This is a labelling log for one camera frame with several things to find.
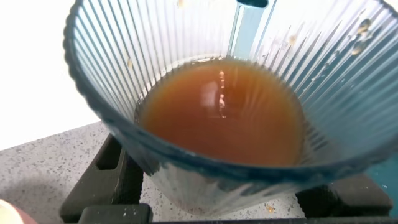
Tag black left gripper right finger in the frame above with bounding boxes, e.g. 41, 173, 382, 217
295, 173, 394, 219

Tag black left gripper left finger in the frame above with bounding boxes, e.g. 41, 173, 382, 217
58, 133, 144, 223

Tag clear plastic measuring jug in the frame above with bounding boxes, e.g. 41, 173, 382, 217
63, 0, 398, 218

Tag brown liquid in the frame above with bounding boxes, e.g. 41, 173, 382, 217
136, 57, 306, 168

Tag pink bowl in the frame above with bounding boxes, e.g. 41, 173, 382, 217
0, 198, 38, 224

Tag teal plastic basin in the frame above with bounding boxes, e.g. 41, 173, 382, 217
365, 152, 398, 218

